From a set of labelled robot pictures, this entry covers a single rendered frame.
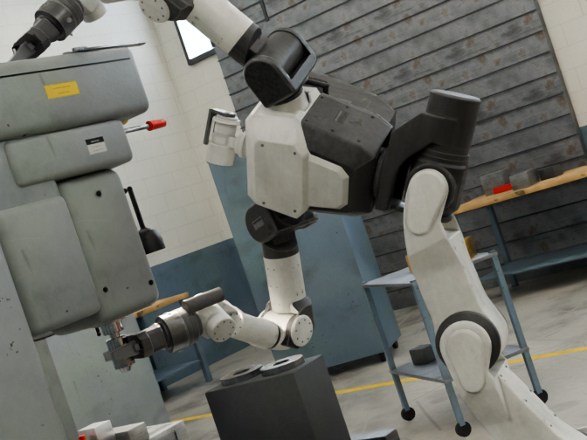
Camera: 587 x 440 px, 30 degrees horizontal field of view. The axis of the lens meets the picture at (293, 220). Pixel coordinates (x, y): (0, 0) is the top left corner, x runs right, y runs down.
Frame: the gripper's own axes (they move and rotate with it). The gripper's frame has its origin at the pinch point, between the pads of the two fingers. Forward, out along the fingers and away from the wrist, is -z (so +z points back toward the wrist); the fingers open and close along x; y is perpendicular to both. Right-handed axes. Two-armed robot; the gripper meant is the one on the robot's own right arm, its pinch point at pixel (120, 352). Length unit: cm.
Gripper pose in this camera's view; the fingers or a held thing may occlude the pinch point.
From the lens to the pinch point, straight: 248.5
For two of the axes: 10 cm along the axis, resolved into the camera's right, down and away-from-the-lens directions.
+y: 3.3, 9.4, 0.3
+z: 8.3, -3.1, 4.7
